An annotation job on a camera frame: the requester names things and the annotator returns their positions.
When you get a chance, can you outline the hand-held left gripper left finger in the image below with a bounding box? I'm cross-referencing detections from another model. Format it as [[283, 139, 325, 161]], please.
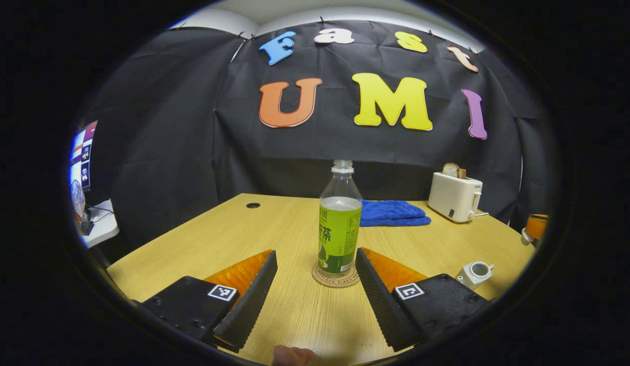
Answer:
[[140, 249, 278, 354]]

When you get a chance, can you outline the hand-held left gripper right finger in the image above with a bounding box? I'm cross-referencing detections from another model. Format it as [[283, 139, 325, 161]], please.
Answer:
[[355, 248, 491, 352]]

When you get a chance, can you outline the round cork coaster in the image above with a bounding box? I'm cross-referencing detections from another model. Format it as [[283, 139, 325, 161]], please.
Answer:
[[311, 262, 361, 289]]

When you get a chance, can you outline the clear green-label water bottle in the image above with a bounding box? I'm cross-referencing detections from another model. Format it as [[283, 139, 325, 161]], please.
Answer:
[[318, 160, 363, 279]]

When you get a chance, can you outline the white ceramic teacup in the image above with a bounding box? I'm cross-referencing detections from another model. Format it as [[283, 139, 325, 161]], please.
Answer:
[[456, 261, 495, 290]]

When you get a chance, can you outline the blue towel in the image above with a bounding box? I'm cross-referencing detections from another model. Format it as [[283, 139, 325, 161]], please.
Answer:
[[360, 200, 432, 227]]

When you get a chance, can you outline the white toaster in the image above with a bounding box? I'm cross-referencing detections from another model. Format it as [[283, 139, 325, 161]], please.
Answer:
[[428, 172, 483, 223]]

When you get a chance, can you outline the white side table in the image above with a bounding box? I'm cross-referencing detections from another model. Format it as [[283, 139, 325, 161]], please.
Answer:
[[74, 198, 120, 249]]

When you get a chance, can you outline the computer monitor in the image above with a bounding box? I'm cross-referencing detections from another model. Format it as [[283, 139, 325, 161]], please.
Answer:
[[70, 120, 99, 191]]

